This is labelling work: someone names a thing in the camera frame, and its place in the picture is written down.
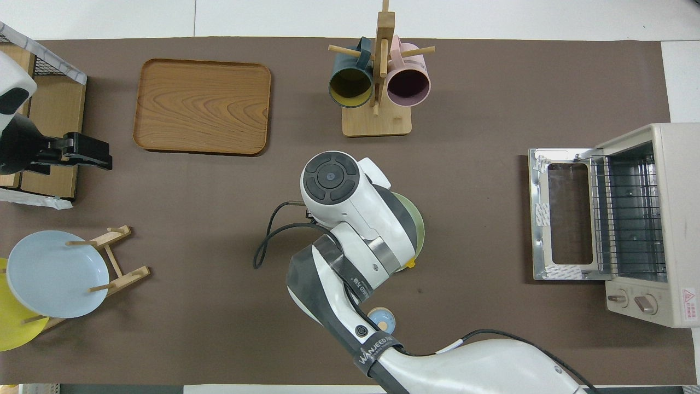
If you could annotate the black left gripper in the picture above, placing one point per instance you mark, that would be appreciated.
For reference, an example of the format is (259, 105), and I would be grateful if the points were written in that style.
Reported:
(22, 148)

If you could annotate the pale green plate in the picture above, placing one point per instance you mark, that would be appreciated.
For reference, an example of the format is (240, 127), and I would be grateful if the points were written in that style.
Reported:
(418, 230)

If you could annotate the glass oven door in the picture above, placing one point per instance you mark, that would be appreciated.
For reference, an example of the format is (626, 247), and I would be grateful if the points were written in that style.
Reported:
(541, 219)

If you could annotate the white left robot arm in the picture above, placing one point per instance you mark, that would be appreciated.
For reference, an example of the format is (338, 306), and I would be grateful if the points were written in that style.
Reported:
(13, 71)

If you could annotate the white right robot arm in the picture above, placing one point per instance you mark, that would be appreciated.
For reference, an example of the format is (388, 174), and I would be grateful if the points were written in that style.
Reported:
(350, 197)

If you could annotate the beige oven knob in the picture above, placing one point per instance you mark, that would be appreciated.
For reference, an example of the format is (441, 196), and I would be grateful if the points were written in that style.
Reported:
(646, 303)
(618, 298)

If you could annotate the beige toaster oven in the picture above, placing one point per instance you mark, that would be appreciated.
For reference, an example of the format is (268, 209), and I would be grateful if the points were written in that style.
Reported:
(681, 219)

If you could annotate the wooden stepped shelf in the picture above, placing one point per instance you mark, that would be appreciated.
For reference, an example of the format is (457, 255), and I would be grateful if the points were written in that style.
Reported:
(57, 109)

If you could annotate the wooden shelf box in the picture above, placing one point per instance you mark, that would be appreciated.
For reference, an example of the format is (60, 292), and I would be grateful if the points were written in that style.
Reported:
(33, 198)

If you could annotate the brown table mat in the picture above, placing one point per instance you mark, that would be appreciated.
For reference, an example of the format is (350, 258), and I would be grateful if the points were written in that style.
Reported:
(191, 219)

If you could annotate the wooden tray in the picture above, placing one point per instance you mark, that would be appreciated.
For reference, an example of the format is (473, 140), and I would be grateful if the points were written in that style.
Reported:
(202, 106)

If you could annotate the light blue plate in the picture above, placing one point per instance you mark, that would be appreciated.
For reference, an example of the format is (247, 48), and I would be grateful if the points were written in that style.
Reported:
(54, 273)

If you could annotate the wooden plate rack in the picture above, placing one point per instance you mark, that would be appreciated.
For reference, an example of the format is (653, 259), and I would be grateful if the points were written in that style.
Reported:
(128, 276)

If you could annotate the yellow plate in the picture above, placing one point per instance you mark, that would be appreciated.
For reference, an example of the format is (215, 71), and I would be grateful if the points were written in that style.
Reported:
(13, 328)

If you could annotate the dark teal mug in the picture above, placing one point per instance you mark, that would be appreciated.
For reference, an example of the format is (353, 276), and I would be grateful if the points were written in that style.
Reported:
(350, 87)

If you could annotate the wooden mug tree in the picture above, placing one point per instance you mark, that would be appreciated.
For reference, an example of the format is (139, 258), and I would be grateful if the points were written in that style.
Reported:
(377, 123)

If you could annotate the pink mug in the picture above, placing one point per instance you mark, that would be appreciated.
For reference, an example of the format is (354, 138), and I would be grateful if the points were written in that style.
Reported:
(407, 85)

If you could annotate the red warning sticker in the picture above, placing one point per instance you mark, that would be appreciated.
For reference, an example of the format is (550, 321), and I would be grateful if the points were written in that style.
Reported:
(689, 304)

